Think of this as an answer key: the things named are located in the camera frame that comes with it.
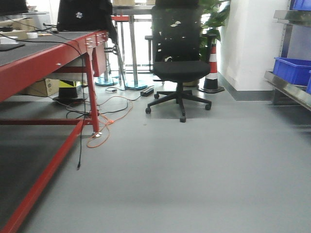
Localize stainless steel shelf rack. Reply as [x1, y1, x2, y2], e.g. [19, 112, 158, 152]
[264, 0, 311, 110]

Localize blue bin on shelf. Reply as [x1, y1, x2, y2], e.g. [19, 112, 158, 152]
[273, 57, 311, 86]

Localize blue bin top shelf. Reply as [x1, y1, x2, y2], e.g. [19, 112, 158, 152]
[292, 0, 311, 11]

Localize black mesh office chair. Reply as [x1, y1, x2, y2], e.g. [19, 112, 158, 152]
[145, 0, 212, 122]

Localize orange white traffic cone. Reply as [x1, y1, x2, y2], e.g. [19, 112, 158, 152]
[198, 44, 225, 94]

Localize yellow black striped box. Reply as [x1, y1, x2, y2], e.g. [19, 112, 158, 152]
[58, 80, 82, 99]

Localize cardboard box under workbench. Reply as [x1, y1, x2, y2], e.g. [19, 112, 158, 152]
[19, 79, 59, 97]

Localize green potted plant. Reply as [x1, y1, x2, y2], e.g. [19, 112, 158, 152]
[199, 0, 231, 59]

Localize black bag on workbench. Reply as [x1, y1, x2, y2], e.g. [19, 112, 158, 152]
[57, 0, 118, 44]

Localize red metal workbench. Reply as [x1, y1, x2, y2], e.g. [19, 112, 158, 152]
[0, 30, 108, 233]

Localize white tape roll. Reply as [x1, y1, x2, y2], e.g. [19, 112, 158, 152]
[26, 32, 38, 39]

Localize black mat on workbench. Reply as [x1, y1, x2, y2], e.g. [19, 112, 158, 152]
[0, 43, 25, 51]

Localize orange cable on floor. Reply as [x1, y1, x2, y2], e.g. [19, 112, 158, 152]
[86, 95, 134, 149]

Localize steel frame table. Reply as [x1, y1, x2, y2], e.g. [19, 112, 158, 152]
[113, 0, 153, 90]

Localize black hanging cable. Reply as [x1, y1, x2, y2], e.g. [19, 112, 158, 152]
[0, 17, 88, 169]

